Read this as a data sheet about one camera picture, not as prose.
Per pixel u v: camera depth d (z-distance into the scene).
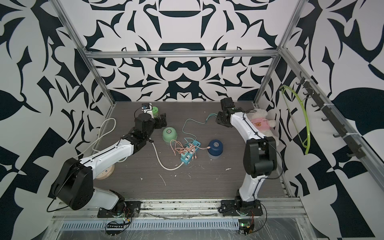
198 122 1.07
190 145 0.88
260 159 0.48
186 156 0.88
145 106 0.73
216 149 0.85
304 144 0.70
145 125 0.64
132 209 0.74
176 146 0.96
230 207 0.74
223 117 0.68
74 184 0.42
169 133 0.89
